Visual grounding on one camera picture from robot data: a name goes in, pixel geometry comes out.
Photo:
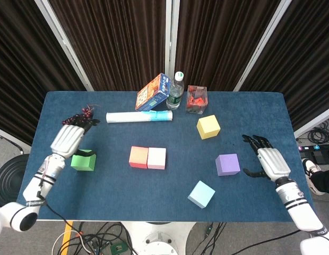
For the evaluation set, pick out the purple foam cube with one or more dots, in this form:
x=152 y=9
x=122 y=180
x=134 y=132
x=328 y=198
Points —
x=228 y=164

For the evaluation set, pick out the dark brown pleated screen panel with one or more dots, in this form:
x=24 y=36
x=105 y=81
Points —
x=307 y=53
x=21 y=66
x=220 y=40
x=114 y=40

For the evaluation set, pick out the white screen bottom rail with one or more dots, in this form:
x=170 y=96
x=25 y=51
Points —
x=10 y=138
x=313 y=122

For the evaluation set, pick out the white sneaker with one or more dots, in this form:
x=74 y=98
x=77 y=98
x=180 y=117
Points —
x=309 y=170

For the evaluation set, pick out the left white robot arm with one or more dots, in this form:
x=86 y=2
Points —
x=37 y=186

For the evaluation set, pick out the white round pedestal base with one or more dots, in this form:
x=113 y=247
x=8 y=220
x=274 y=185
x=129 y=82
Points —
x=159 y=239

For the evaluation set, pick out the clear plastic water bottle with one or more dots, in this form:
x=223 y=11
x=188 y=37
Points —
x=175 y=93

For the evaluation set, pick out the light blue foam cube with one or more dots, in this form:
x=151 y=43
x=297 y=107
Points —
x=201 y=194

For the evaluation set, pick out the blue cardboard box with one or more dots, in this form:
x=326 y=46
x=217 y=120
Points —
x=151 y=95

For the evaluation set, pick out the white screen post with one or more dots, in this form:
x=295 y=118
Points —
x=172 y=32
x=260 y=45
x=64 y=45

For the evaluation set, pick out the green foam cube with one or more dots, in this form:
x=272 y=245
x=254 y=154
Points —
x=83 y=163

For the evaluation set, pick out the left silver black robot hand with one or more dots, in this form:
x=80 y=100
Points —
x=67 y=140

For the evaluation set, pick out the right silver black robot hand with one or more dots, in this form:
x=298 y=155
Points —
x=274 y=164

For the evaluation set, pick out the clear box with red pieces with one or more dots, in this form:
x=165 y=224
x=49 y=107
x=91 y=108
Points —
x=196 y=101

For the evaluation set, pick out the white plastic bag roll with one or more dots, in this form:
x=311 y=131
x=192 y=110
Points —
x=127 y=117

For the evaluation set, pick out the black trouser leg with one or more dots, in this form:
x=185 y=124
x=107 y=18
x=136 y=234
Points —
x=325 y=182

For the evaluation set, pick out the pink foam cube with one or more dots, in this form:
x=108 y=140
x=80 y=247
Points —
x=156 y=158

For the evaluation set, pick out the yellow foam cube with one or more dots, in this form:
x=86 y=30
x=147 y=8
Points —
x=208 y=127

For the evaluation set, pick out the red foam cube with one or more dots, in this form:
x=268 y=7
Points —
x=138 y=156

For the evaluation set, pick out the blue fabric table cover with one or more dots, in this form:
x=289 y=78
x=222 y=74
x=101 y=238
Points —
x=114 y=191

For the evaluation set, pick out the dark red grape bunch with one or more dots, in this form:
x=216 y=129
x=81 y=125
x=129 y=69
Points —
x=86 y=111

